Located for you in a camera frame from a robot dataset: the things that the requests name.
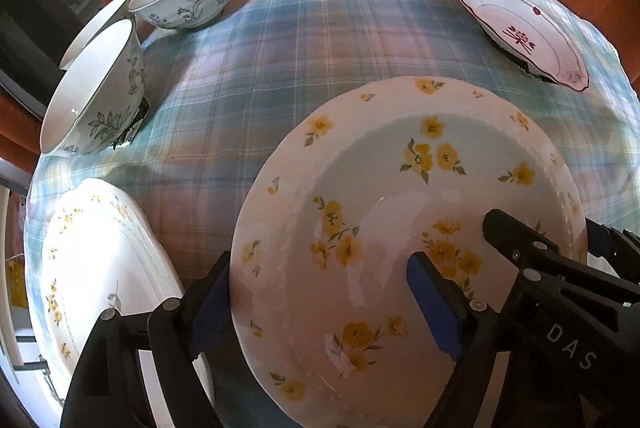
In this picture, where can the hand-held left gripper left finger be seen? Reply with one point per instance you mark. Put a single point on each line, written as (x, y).
(210, 323)

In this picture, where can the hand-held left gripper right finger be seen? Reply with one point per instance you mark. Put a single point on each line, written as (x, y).
(435, 308)

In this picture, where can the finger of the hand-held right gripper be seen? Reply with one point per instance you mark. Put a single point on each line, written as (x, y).
(525, 243)
(612, 248)

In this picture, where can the large yellow floral plate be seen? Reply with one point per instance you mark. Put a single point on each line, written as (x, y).
(380, 188)

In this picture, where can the yellow floral plate blue line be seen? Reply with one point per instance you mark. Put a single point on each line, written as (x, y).
(100, 258)

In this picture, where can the black stand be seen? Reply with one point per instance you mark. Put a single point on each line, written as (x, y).
(510, 52)
(135, 122)

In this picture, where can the red flower scalloped plate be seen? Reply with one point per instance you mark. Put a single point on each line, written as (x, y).
(520, 17)

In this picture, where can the green leaf white bowl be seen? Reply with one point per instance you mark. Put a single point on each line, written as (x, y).
(95, 92)

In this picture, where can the plaid tablecloth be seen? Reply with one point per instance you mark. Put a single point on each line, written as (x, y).
(300, 57)

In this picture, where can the plain white bowl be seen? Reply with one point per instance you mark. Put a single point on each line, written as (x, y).
(92, 30)

